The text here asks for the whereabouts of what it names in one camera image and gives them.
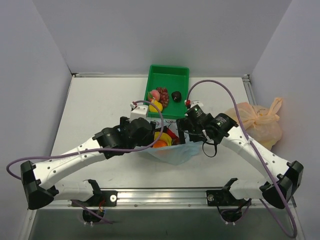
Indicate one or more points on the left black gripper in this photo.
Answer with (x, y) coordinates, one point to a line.
(152, 127)

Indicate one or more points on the red chili pepper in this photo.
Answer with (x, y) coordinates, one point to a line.
(171, 134)

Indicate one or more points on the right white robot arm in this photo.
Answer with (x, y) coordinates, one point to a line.
(281, 178)

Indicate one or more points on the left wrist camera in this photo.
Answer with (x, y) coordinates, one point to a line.
(138, 111)

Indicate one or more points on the blue printed plastic bag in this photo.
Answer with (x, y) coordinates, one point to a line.
(177, 153)

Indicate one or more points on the orange fruit in bag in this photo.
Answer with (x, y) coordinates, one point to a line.
(160, 144)

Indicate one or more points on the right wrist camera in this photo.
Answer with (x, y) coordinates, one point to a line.
(189, 104)

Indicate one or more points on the red grape bunch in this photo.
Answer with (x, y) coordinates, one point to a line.
(163, 96)

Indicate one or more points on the yellow pear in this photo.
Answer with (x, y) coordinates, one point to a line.
(155, 105)

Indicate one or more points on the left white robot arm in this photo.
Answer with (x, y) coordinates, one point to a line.
(45, 182)

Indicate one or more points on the yellow banana in bag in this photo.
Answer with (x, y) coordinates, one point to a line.
(164, 137)

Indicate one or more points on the dark purple fruit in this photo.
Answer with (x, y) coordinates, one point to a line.
(176, 96)

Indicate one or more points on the green plastic tray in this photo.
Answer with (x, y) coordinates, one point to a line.
(174, 79)

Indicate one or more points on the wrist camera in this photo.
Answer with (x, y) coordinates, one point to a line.
(138, 111)
(189, 104)

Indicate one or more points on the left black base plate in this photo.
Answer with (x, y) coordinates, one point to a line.
(107, 197)

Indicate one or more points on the orange plastic bag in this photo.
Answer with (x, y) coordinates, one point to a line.
(261, 123)

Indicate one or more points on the peach fruit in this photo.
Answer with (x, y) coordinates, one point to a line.
(153, 95)

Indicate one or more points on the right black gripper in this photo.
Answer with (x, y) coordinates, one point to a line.
(180, 125)

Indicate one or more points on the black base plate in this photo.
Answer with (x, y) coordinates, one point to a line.
(107, 197)
(219, 198)

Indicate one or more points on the aluminium front rail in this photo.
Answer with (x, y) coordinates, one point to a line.
(160, 197)

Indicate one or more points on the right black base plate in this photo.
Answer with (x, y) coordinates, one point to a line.
(219, 198)

